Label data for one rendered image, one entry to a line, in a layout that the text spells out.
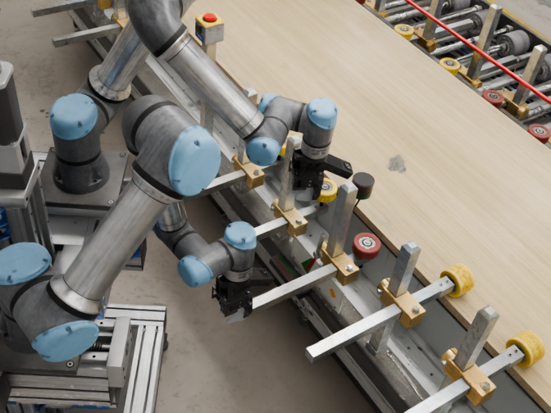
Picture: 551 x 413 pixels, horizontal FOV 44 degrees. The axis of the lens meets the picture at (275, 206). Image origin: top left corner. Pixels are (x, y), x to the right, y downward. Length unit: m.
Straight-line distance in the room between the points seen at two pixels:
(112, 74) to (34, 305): 0.68
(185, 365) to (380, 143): 1.14
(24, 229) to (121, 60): 0.47
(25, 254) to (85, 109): 0.48
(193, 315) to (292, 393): 0.53
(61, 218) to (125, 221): 0.70
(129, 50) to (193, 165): 0.58
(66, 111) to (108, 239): 0.57
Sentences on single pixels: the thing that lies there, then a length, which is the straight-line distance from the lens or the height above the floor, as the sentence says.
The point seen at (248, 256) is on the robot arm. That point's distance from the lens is 1.63.
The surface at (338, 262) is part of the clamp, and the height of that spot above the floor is 0.87.
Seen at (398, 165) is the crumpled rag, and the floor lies 0.91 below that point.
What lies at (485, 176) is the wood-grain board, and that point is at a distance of 2.36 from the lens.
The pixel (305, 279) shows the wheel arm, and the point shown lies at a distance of 1.94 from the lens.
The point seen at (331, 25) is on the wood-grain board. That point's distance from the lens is 2.96.
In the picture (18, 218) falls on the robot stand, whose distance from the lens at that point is 1.66.
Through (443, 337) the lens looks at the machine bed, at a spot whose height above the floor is 0.71.
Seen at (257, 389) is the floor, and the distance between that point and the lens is 2.73.
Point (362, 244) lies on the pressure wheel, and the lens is 2.01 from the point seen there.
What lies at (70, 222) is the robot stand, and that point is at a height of 0.95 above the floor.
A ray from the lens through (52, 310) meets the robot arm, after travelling 1.37.
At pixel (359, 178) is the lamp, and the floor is 1.14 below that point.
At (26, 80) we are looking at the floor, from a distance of 4.18.
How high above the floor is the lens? 2.35
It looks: 45 degrees down
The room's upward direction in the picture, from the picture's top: 8 degrees clockwise
